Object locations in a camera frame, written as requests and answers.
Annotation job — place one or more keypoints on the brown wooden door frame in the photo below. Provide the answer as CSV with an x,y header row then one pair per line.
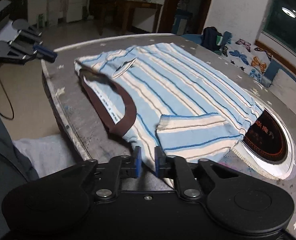
x,y
188,2

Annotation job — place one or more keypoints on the plain grey pillow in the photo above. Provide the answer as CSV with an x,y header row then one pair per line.
x,y
290,92

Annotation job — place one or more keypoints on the blue bench sofa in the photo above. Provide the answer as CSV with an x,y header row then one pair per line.
x,y
188,25

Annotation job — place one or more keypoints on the person's grey trouser leg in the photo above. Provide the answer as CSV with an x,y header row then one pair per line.
x,y
5,150

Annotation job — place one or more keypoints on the brown wooden table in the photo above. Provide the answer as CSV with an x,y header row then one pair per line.
x,y
138,5

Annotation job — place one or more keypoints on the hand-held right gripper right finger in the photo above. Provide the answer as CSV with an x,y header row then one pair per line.
x,y
158,162

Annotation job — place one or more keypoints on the dark backpack with green patch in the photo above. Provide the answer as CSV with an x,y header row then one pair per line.
x,y
210,38

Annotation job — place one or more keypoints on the black round induction cooktop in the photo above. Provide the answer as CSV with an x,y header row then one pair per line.
x,y
268,140

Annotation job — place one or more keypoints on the blue cream striped shirt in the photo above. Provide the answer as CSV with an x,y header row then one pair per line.
x,y
178,80

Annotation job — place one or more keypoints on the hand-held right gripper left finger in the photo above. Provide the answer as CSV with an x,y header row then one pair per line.
x,y
138,162

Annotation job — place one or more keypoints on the white cabinet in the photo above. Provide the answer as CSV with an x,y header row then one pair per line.
x,y
78,2

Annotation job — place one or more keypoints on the white marble cooktop surround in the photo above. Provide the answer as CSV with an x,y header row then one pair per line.
x,y
292,155

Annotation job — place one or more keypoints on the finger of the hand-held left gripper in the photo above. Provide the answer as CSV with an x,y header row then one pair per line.
x,y
47,54
30,35

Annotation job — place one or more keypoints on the dark green framed window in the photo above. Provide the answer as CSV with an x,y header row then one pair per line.
x,y
288,17

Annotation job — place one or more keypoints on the butterfly print pillow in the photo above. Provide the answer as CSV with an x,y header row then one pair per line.
x,y
248,55

